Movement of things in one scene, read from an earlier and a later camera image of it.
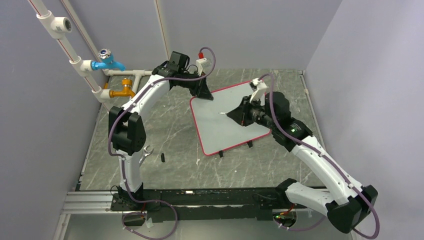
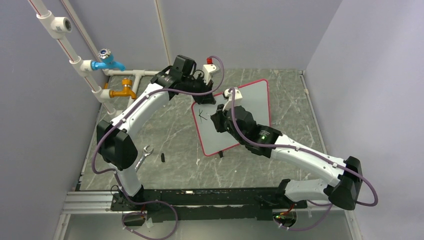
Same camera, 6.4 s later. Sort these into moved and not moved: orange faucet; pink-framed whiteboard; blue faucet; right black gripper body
Moved: right black gripper body
Not moved: pink-framed whiteboard; blue faucet; orange faucet
